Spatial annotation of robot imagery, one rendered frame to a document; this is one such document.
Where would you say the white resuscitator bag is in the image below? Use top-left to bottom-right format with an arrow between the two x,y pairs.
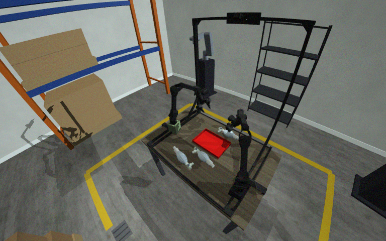
173,146 -> 194,170

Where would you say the red tray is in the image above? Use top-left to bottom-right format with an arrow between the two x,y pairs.
192,129 -> 231,158

